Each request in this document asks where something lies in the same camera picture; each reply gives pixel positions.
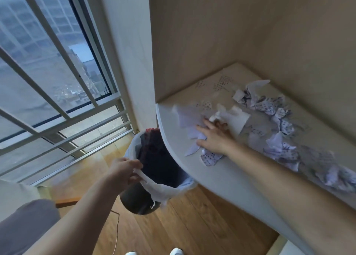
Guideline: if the person's left hand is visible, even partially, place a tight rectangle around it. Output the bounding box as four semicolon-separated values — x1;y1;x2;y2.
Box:
109;157;144;193

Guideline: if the person's right hand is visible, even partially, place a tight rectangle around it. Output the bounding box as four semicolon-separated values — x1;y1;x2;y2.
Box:
196;117;237;156

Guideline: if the white torn paper sheet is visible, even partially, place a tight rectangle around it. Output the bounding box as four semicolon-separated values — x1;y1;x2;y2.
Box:
172;105;208;157

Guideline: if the dark round trash bin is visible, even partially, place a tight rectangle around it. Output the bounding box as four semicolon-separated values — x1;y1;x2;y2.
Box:
120;127;195;216

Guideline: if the white plastic bin liner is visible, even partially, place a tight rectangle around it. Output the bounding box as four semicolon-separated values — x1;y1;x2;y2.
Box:
124;128;199;210

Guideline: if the person's left forearm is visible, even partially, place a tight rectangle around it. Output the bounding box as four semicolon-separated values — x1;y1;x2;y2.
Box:
24;177;124;255

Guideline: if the person's right forearm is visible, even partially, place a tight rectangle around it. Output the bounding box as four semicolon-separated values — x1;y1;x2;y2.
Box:
225;144;356;255

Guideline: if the small dotted paper scrap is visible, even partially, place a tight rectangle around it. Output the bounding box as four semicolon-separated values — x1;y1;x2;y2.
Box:
200;149;224;167

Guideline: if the crumpled white paper piece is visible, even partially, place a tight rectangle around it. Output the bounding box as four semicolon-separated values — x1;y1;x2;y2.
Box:
209;104;251;136

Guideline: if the pile of printed paper scraps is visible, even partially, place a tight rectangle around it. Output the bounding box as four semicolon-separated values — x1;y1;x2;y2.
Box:
232;80;356;193

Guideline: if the white metal window guard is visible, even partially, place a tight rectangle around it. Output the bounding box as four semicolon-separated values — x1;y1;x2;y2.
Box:
0;0;134;186

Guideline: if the cream seat cushion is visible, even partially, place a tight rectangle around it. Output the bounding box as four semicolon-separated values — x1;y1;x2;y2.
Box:
0;179;41;224

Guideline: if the grey fabric garment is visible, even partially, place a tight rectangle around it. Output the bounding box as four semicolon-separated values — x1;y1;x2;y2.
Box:
0;199;61;255

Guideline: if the thin white cable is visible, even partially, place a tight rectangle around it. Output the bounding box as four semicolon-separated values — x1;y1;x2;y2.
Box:
111;210;121;255

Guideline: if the wooden chair frame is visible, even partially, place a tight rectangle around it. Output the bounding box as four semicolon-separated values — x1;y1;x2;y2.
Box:
55;196;82;208

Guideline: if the glass window with frame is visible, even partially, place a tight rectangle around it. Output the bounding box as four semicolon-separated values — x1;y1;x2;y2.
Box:
0;0;124;142

